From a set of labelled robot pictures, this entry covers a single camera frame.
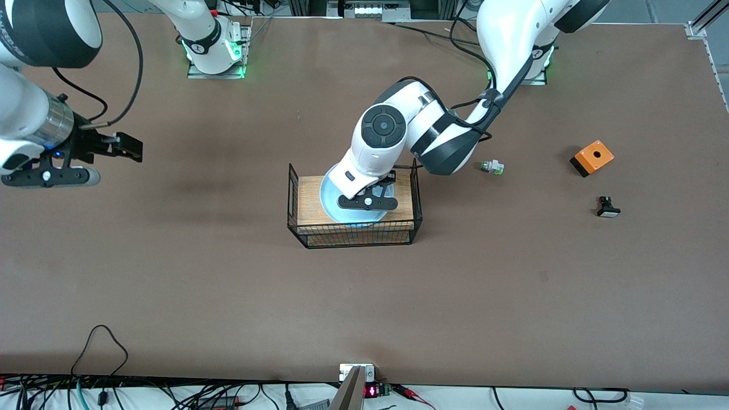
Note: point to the red LED display module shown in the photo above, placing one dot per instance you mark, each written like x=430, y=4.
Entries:
x=371, y=390

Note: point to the orange button enclosure box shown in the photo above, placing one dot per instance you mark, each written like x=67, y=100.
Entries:
x=592, y=158

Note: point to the metal frame with light strip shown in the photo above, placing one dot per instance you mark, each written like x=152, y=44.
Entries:
x=369, y=9

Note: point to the green pushbutton switch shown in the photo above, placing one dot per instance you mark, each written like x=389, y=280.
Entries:
x=492, y=167

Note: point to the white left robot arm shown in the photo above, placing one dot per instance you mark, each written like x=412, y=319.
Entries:
x=381, y=148

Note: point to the light blue plate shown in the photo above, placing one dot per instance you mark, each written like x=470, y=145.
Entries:
x=329, y=196

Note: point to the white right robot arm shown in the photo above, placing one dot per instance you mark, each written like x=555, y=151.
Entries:
x=23, y=102

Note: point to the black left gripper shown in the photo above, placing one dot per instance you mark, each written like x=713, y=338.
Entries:
x=393, y=179

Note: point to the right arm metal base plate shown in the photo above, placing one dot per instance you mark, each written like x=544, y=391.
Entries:
x=196, y=74

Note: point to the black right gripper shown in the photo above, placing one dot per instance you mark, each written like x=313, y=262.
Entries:
x=86, y=142

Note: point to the wooden shelf board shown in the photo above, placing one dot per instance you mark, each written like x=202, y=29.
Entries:
x=307, y=199

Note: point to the grey metal bar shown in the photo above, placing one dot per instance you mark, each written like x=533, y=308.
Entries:
x=348, y=393

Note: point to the black square white-top pushbutton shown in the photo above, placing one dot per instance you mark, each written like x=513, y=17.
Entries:
x=608, y=209

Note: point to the white mounting bracket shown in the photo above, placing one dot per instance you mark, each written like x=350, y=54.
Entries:
x=369, y=373

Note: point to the aluminium corner profile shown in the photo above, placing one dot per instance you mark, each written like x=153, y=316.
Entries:
x=696, y=29

